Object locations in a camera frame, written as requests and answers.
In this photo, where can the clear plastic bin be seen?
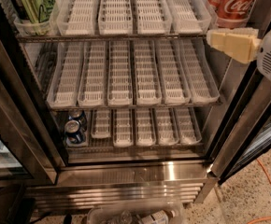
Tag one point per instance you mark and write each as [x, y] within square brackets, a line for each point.
[127, 212]

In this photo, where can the plastic bottle in bin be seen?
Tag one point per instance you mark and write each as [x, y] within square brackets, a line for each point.
[159, 217]

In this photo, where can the fridge door left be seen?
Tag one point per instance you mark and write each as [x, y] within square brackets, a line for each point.
[22, 158]

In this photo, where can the fridge door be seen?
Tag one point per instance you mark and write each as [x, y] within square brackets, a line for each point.
[22, 158]
[244, 133]

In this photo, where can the fridge door right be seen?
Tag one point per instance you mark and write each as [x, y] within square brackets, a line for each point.
[244, 133]

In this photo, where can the blue pepsi can front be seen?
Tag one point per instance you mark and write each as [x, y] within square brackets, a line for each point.
[73, 132]

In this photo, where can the bottom wire shelf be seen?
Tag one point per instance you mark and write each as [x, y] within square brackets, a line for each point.
[105, 148]

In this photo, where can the blue pepsi can behind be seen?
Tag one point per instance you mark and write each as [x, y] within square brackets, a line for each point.
[79, 116]

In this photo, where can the blue pepsi can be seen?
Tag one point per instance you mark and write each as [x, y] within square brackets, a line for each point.
[73, 132]
[79, 116]

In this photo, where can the red coke can front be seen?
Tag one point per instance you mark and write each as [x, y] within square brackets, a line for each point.
[233, 13]

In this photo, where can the wire shelf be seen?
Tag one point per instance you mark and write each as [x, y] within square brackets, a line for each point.
[96, 107]
[88, 38]
[105, 148]

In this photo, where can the middle wire shelf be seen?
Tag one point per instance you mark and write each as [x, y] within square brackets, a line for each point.
[96, 107]

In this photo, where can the green drink can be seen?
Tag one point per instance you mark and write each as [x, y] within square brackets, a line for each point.
[35, 13]

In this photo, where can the top wire shelf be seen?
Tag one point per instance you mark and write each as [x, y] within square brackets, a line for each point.
[88, 38]

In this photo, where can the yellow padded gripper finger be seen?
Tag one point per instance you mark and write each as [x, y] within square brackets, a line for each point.
[242, 48]
[237, 31]

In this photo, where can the steel fridge base grille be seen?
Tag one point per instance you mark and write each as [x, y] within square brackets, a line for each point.
[83, 188]

